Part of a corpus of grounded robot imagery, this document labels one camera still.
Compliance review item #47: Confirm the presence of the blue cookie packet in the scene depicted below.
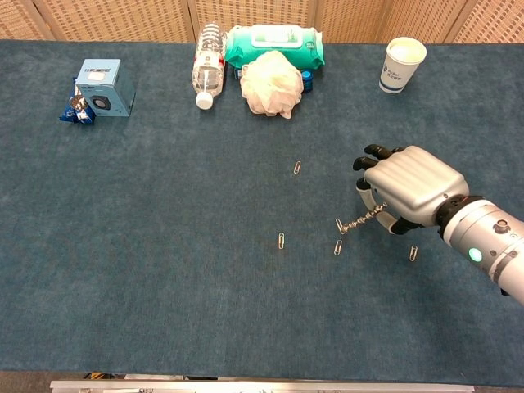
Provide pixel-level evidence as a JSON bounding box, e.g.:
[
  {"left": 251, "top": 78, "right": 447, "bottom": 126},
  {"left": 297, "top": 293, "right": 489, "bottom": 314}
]
[{"left": 59, "top": 75, "right": 97, "bottom": 124}]

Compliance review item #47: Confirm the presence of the green wet wipes pack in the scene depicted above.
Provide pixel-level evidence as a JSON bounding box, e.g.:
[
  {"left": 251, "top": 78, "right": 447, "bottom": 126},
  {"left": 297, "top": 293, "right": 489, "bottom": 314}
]
[{"left": 224, "top": 24, "right": 327, "bottom": 79}]

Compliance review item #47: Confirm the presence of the light blue speaker box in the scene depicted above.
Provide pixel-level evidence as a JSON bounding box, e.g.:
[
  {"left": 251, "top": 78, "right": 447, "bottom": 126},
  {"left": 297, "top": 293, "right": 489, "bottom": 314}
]
[{"left": 75, "top": 58, "right": 137, "bottom": 119}]

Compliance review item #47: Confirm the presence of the teal felt table cover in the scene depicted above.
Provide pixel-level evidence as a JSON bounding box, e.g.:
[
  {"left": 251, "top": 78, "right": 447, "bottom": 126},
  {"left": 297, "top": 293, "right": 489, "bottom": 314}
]
[{"left": 0, "top": 39, "right": 524, "bottom": 388}]

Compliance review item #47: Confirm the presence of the cream mesh bath loofah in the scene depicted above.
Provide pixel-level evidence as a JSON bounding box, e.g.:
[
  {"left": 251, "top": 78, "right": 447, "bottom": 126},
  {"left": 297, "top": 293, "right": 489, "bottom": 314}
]
[{"left": 239, "top": 50, "right": 305, "bottom": 120}]

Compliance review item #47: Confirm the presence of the white paper cup blue print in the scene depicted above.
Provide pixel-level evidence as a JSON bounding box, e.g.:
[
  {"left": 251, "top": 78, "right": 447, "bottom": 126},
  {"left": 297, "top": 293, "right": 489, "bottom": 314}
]
[{"left": 378, "top": 36, "right": 428, "bottom": 95}]

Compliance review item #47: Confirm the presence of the small metal ball chain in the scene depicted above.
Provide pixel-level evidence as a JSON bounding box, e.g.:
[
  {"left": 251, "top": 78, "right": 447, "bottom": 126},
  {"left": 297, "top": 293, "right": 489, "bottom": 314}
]
[{"left": 340, "top": 205, "right": 390, "bottom": 235}]

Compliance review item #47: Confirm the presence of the aluminium profile rail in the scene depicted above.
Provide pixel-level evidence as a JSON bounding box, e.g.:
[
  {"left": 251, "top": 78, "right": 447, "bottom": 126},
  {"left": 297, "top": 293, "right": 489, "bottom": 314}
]
[{"left": 49, "top": 379, "right": 476, "bottom": 393}]

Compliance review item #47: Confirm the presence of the clear plastic water bottle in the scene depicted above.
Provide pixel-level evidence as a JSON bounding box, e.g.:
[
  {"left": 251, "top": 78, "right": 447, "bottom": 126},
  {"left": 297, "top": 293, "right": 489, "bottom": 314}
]
[{"left": 191, "top": 22, "right": 228, "bottom": 111}]

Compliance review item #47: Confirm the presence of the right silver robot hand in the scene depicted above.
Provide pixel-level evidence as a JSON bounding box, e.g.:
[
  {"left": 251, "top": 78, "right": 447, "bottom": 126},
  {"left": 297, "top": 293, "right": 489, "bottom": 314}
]
[{"left": 352, "top": 143, "right": 471, "bottom": 236}]

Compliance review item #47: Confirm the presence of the woven rattan folding screen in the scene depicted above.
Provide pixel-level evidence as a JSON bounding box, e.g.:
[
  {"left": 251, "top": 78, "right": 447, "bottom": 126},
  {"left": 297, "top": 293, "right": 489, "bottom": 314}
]
[{"left": 0, "top": 0, "right": 524, "bottom": 44}]

